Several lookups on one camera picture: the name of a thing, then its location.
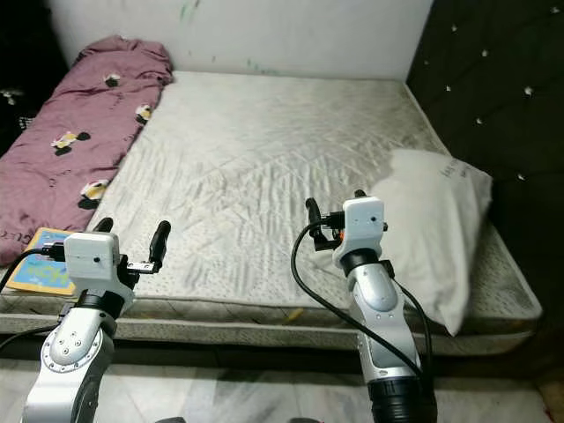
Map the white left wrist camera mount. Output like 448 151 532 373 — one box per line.
63 231 137 309

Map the beige quilted mattress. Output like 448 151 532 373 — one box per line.
0 70 543 358

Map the black tufted headboard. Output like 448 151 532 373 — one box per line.
405 0 564 353

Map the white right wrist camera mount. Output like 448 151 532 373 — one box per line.
333 197 387 265

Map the blue children's book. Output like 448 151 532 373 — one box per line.
4 227 80 296

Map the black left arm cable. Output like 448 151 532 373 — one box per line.
0 245 68 355

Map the purple cartoon print blanket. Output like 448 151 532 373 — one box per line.
0 35 175 265

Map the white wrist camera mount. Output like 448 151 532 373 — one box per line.
63 231 137 309
333 197 387 265

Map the white pillow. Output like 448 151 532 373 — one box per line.
317 148 494 338

